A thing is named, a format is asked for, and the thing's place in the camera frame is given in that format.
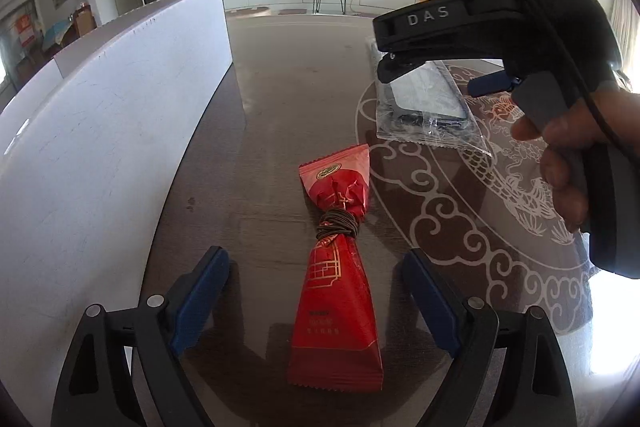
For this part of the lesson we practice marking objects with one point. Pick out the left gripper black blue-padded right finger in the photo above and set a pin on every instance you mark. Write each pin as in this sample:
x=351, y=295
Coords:
x=533, y=387

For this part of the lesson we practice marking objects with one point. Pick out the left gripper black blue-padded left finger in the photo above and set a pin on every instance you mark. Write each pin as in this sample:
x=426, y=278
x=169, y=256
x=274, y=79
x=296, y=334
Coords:
x=95, y=387

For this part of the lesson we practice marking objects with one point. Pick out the red snack packet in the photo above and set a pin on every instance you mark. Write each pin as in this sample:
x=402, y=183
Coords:
x=334, y=343

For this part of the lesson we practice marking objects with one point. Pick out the clear bag with phone case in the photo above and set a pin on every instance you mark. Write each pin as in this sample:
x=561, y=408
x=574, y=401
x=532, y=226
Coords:
x=426, y=107

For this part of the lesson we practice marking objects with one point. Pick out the person's right hand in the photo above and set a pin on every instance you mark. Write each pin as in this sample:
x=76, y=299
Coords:
x=577, y=129

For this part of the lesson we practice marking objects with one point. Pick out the large white storage box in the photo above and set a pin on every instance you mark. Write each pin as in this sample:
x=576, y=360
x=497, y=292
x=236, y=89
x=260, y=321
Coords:
x=89, y=149

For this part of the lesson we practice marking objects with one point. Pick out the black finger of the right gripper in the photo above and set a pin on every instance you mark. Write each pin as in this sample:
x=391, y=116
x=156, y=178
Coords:
x=394, y=65
x=493, y=83

